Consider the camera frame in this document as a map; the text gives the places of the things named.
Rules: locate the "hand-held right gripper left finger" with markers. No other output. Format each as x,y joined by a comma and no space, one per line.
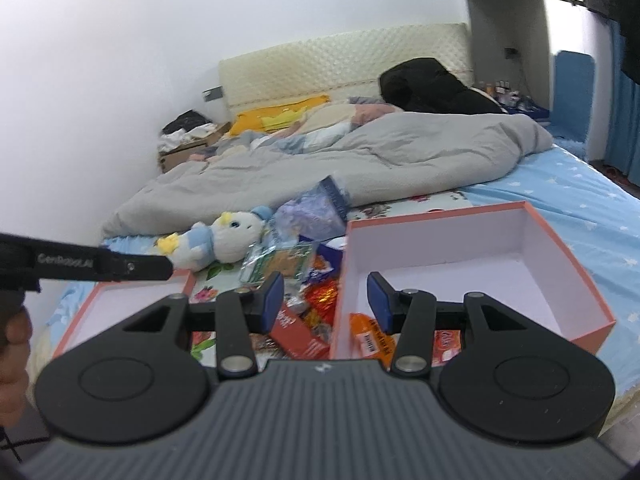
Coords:
272,302

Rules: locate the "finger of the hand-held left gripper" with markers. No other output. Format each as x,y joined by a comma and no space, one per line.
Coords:
140,266

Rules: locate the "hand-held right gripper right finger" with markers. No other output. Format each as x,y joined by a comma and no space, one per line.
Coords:
378,302

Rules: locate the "red long snack packet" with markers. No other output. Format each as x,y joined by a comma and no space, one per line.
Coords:
295,332

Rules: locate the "orange snack packet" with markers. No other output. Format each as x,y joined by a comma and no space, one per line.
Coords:
365,337

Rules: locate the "green clear snack packet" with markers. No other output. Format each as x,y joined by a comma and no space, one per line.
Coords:
280,260

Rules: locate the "red gold snack packet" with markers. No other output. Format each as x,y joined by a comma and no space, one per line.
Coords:
322,297

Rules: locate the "dark blue snack packet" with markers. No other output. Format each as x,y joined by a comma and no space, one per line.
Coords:
330,260

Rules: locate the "small red white snack packet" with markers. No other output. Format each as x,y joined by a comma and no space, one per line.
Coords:
445,347

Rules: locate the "pink cardboard box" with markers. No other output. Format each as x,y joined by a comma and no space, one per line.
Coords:
450,240

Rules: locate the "person's left hand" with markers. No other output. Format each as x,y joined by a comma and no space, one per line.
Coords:
12,360

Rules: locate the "pink box lid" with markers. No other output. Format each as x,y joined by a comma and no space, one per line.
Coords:
125,295

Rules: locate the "fruit print sheet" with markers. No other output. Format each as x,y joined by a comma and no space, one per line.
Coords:
210,285

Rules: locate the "white and blue plush duck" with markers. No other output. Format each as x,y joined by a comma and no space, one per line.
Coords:
235,240

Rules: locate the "purple floral gift bag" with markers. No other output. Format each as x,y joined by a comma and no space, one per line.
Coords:
310,210

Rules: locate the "cardboard box nightstand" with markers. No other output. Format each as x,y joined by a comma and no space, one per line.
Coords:
180,157

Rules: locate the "grey duvet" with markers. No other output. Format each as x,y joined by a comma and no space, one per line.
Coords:
350,160

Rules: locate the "pile of clothes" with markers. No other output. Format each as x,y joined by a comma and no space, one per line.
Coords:
185,125

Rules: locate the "yellow pillow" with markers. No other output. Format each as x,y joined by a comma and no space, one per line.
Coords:
260,115

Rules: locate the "black jacket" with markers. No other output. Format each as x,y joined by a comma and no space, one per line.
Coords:
425,85

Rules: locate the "row of small bottles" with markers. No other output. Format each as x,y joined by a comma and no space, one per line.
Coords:
500,91

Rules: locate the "cream quilted headboard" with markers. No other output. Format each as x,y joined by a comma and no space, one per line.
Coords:
325,60

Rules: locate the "blue chair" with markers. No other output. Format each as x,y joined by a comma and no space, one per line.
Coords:
572,95

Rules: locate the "blue curtain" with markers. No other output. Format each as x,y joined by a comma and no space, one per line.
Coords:
622,110

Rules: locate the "wall switch plate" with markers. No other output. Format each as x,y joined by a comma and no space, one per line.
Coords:
212,93

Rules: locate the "wall socket with plug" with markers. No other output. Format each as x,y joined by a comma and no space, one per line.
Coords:
511,53

